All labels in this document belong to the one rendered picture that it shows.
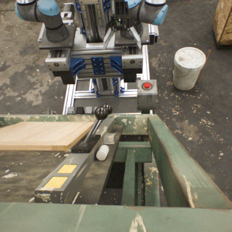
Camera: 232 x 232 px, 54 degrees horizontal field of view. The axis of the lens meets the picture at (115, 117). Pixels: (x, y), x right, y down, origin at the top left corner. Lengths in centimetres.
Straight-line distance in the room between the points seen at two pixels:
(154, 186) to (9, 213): 109
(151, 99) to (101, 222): 126
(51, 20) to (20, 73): 166
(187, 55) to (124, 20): 163
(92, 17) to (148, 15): 40
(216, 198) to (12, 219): 27
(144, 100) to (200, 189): 108
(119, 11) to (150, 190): 87
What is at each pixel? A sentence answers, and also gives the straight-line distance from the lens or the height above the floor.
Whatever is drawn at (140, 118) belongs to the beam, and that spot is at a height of 90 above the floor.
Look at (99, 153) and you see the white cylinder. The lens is 66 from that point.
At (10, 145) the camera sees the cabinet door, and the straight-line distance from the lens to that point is 87.
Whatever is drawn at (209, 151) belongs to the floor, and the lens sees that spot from 231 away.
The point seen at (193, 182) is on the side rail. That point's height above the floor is 163.
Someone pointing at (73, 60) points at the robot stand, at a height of 90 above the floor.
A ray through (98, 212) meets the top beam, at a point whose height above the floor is 181.
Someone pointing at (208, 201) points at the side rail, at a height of 168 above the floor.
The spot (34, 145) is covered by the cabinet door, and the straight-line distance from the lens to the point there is 83.
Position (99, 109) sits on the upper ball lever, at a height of 152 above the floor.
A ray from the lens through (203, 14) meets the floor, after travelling 370.
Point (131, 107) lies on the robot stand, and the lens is 220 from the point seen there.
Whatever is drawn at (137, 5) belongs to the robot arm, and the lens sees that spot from 145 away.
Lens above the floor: 202
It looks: 58 degrees down
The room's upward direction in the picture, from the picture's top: 8 degrees counter-clockwise
